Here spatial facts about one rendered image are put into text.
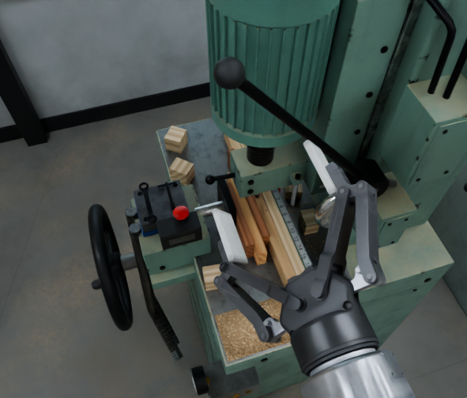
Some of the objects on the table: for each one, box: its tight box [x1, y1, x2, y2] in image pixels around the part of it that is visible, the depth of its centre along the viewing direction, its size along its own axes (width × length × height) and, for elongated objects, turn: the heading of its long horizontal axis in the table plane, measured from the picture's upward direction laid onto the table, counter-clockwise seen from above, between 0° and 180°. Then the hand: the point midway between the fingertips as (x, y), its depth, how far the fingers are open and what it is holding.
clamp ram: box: [194, 179, 236, 227], centre depth 95 cm, size 9×8×9 cm
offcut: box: [169, 157, 195, 186], centre depth 104 cm, size 4×4×4 cm
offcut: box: [164, 126, 188, 154], centre depth 110 cm, size 4×4×4 cm
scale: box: [272, 189, 312, 268], centre depth 97 cm, size 50×1×1 cm, turn 17°
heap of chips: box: [214, 299, 291, 362], centre depth 85 cm, size 9×14×4 cm, turn 107°
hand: (267, 188), depth 52 cm, fingers open, 13 cm apart
